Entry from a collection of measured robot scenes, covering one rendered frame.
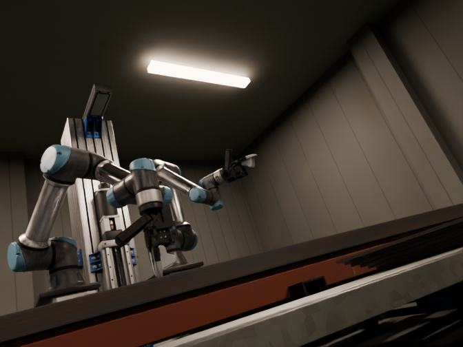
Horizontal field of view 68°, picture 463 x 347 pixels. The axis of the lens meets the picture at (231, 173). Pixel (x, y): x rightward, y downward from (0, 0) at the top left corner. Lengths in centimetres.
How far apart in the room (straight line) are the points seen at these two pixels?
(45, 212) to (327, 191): 371
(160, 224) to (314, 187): 391
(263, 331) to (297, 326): 3
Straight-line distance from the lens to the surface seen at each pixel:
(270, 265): 68
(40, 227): 153
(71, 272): 163
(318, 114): 477
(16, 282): 424
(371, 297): 37
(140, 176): 105
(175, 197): 199
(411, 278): 41
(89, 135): 215
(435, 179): 377
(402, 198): 411
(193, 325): 61
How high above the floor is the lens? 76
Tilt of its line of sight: 21 degrees up
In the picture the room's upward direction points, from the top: 18 degrees counter-clockwise
